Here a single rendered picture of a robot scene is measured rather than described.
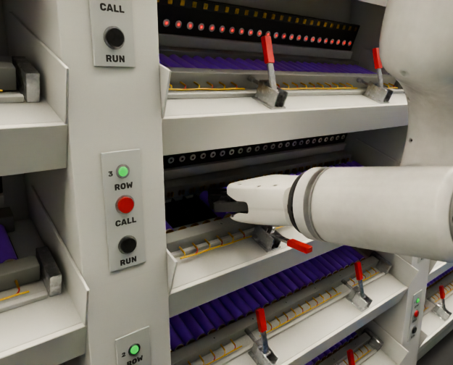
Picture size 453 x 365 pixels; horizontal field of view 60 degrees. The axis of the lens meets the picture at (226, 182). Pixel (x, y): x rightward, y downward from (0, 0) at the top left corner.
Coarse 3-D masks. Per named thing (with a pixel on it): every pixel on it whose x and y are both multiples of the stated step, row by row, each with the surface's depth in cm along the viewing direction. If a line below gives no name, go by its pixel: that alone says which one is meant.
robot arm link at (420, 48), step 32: (416, 0) 30; (448, 0) 29; (384, 32) 33; (416, 32) 30; (448, 32) 30; (384, 64) 34; (416, 64) 31; (448, 64) 31; (416, 96) 38; (448, 96) 35; (416, 128) 43; (448, 128) 39; (416, 160) 43; (448, 160) 41
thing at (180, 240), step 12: (192, 228) 53; (204, 228) 53; (216, 228) 54; (228, 228) 56; (240, 228) 57; (276, 228) 60; (168, 240) 50; (180, 240) 50; (192, 240) 52; (204, 240) 54
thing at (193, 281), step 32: (224, 160) 69; (256, 160) 73; (352, 160) 93; (384, 160) 87; (192, 224) 58; (192, 256) 52; (224, 256) 53; (256, 256) 55; (288, 256) 59; (192, 288) 48; (224, 288) 52
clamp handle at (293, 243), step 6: (270, 228) 56; (270, 234) 56; (276, 234) 56; (282, 240) 54; (288, 240) 53; (294, 240) 53; (294, 246) 53; (300, 246) 52; (306, 246) 52; (306, 252) 51
